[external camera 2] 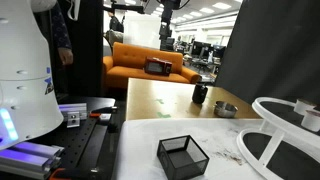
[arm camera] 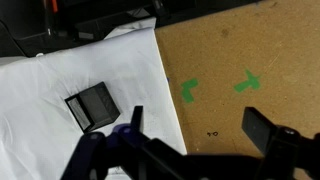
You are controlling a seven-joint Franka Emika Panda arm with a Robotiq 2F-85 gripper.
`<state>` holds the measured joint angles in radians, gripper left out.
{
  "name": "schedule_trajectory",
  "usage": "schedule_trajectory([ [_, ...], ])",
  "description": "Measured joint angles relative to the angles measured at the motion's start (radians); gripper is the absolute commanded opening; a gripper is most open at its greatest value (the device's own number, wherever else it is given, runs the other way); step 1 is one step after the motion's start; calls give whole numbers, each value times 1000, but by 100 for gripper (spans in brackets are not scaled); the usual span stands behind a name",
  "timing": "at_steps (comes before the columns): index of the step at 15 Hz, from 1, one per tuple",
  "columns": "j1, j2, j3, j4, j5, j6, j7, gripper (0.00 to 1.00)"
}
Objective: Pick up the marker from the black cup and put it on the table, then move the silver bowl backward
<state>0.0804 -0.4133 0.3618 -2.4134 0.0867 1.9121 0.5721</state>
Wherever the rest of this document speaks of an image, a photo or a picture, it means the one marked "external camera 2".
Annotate black cup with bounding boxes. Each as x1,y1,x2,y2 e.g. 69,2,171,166
192,84,208,104

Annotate small silver pot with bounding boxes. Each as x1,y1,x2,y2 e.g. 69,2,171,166
214,101,238,118

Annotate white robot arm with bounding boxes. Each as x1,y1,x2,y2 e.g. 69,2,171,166
0,0,63,150

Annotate red microwave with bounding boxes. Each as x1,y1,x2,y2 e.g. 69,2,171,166
144,57,172,76

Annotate orange sofa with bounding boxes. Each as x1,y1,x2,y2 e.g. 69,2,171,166
103,42,200,89

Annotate black mesh box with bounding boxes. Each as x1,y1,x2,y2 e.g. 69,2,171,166
157,135,210,180

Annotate white cloth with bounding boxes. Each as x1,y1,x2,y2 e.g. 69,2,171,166
112,118,266,180

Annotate person in dark clothes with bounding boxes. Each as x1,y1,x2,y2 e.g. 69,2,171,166
51,3,73,65

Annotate black curtain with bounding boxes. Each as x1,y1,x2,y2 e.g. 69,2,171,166
216,0,320,105

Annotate orange handled clamp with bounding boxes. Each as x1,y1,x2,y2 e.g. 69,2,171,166
89,106,118,117

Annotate silver angle bracket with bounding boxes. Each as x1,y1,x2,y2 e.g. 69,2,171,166
67,112,80,128

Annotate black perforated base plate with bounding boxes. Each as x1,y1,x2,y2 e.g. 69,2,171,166
35,96,116,180

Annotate aluminium rail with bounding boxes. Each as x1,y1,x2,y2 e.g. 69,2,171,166
0,142,65,180

